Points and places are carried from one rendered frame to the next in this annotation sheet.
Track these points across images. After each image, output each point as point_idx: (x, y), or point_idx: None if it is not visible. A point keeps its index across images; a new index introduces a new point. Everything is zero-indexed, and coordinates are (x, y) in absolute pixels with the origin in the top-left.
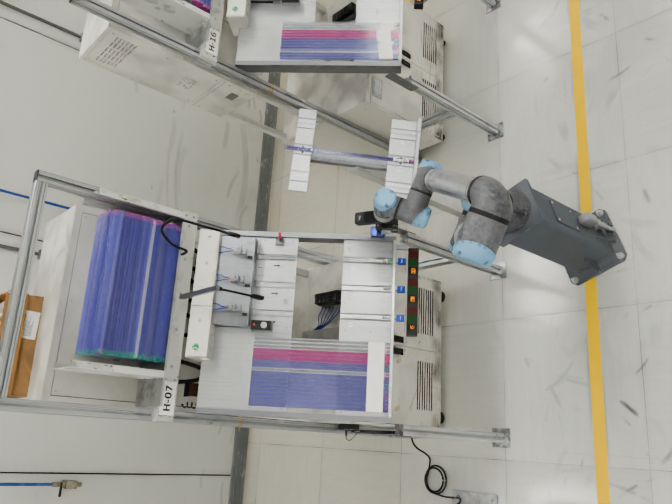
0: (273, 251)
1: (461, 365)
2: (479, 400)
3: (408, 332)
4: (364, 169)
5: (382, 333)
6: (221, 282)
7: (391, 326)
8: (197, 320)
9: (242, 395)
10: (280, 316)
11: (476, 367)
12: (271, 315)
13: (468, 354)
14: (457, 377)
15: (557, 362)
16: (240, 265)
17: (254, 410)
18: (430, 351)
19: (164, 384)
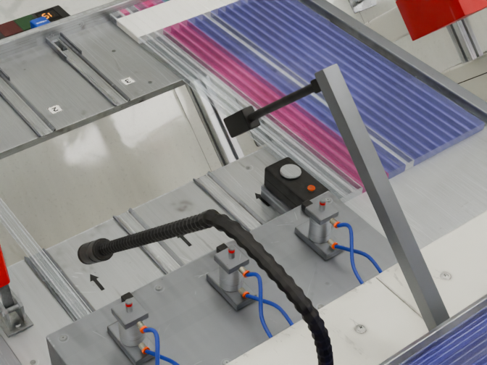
0: (56, 317)
1: (49, 220)
2: (94, 151)
3: (63, 15)
4: None
5: (100, 35)
6: (281, 321)
7: (73, 18)
8: (453, 280)
9: (480, 150)
10: (232, 193)
11: (38, 182)
12: (248, 208)
13: (21, 212)
14: (75, 219)
15: None
16: (180, 311)
17: (479, 108)
18: None
19: None
